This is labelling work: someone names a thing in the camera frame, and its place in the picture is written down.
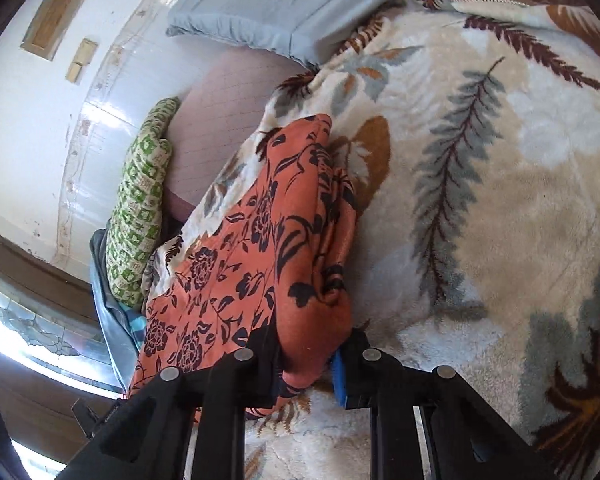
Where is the orange floral blouse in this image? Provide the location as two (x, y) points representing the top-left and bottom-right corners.
(129, 114), (356, 408)

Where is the stained glass window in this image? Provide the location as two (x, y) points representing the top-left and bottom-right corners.
(0, 291), (122, 477)

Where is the blue grey cloth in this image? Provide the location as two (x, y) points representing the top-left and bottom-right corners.
(88, 229), (138, 393)

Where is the teal striped sweater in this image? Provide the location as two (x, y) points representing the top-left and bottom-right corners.
(120, 304), (147, 351)

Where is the green checkered pillow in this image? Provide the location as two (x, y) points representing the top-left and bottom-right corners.
(105, 96), (181, 310)

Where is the leaf pattern cream blanket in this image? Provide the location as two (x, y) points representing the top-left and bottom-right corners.
(146, 0), (600, 479)

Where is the pink quilted mattress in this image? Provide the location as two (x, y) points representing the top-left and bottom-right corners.
(163, 48), (303, 222)

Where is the small framed plaque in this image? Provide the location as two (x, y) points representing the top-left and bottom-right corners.
(20, 0), (84, 61)

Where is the grey blue pillow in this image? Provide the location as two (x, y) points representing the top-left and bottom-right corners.
(166, 0), (390, 67)

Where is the dark wooden door frame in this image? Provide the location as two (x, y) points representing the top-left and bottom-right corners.
(0, 219), (131, 461)

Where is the beige wall switch plate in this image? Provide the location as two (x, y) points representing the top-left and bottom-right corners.
(66, 38), (98, 84)

